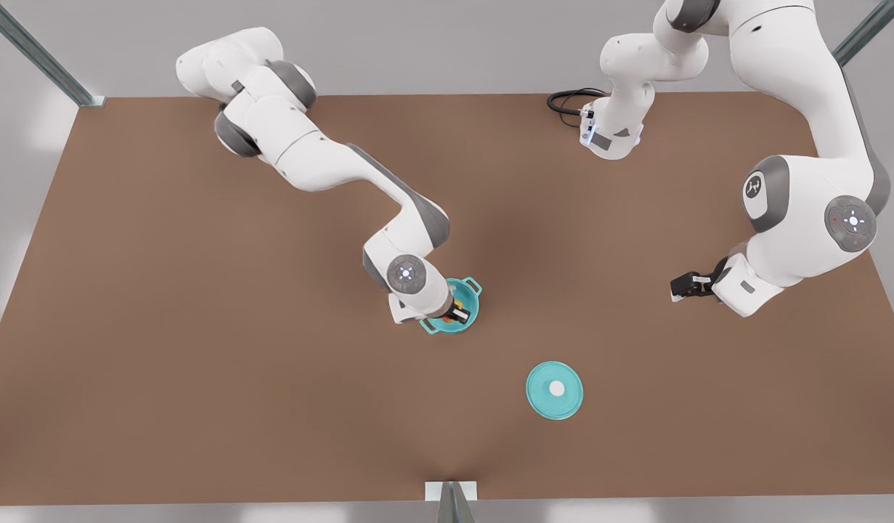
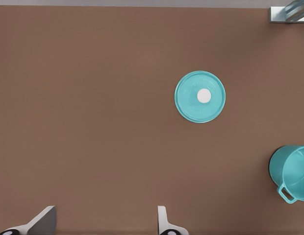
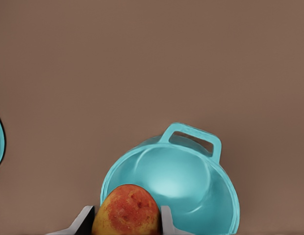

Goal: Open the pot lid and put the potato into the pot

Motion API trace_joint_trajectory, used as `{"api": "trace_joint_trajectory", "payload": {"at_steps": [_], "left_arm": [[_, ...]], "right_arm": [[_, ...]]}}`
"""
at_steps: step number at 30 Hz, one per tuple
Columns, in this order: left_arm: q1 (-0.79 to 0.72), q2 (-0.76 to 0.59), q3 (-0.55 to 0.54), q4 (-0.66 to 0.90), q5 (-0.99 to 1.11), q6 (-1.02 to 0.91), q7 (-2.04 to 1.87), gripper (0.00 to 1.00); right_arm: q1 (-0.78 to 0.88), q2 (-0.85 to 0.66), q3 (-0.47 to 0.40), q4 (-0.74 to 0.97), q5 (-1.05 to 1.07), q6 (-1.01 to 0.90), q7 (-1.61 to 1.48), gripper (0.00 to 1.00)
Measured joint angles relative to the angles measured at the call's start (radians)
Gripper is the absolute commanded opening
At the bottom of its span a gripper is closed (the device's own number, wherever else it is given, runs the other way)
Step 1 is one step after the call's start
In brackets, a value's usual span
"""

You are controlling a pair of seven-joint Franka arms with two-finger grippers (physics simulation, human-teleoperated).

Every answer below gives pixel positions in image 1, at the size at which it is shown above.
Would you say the teal pot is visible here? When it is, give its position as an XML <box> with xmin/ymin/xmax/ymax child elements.
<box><xmin>419</xmin><ymin>276</ymin><xmax>484</xmax><ymax>336</ymax></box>

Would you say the teal pot lid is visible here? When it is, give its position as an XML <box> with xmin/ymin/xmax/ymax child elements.
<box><xmin>526</xmin><ymin>361</ymin><xmax>585</xmax><ymax>421</ymax></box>

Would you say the silver frame post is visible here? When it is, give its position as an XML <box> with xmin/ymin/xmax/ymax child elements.
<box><xmin>832</xmin><ymin>0</ymin><xmax>894</xmax><ymax>68</ymax></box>
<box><xmin>0</xmin><ymin>0</ymin><xmax>106</xmax><ymax>109</ymax></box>
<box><xmin>425</xmin><ymin>479</ymin><xmax>478</xmax><ymax>523</ymax></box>

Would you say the black cable loop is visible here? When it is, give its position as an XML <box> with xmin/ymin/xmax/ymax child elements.
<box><xmin>547</xmin><ymin>88</ymin><xmax>610</xmax><ymax>129</ymax></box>

